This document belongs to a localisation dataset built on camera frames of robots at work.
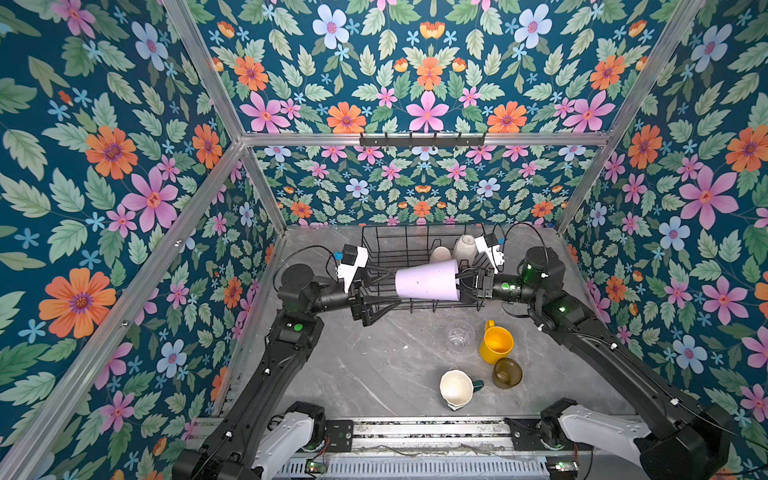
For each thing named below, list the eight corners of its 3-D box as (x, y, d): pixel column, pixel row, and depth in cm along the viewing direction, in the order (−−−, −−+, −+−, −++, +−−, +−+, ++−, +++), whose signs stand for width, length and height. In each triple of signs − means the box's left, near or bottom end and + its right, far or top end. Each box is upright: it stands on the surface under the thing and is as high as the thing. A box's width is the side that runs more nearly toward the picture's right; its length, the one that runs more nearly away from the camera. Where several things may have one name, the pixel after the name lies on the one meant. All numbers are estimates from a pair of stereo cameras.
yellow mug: (477, 361, 87) (483, 349, 80) (483, 332, 93) (489, 318, 86) (503, 369, 86) (511, 358, 78) (507, 339, 92) (515, 325, 84)
